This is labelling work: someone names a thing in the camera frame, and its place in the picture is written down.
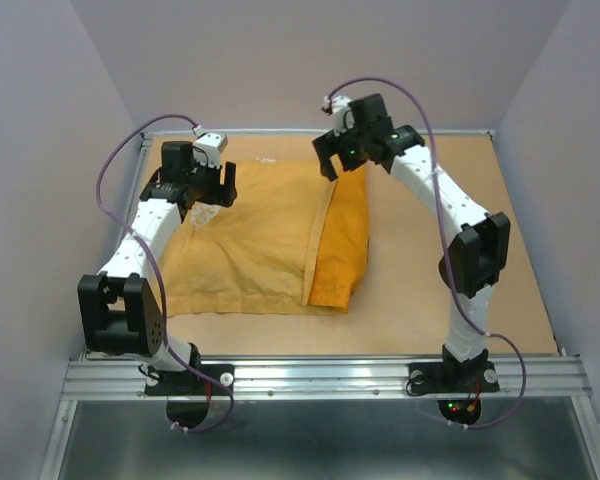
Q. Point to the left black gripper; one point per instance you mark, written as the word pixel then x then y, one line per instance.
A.
pixel 222 195

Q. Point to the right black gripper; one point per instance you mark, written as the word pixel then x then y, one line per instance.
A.
pixel 324 146

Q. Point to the orange patterned pillowcase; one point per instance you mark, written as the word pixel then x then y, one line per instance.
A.
pixel 293 242

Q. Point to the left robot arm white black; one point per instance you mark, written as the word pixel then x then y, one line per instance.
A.
pixel 122 305

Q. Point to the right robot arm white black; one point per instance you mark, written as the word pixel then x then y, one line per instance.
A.
pixel 475 241

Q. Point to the metal sheet panel front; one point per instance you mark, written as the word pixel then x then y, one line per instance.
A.
pixel 325 440

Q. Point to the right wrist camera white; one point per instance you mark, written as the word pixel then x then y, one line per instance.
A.
pixel 338 108

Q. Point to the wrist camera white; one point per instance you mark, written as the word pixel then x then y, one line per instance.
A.
pixel 208 149
pixel 338 108

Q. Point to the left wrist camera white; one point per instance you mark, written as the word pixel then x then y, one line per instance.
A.
pixel 208 149

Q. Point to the aluminium frame rail front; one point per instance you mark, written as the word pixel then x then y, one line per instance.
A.
pixel 308 378

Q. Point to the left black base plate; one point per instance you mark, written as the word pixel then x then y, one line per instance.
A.
pixel 189 404

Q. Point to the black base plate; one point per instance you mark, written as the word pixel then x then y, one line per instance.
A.
pixel 189 404
pixel 460 386

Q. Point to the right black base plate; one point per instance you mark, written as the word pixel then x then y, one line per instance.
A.
pixel 460 386

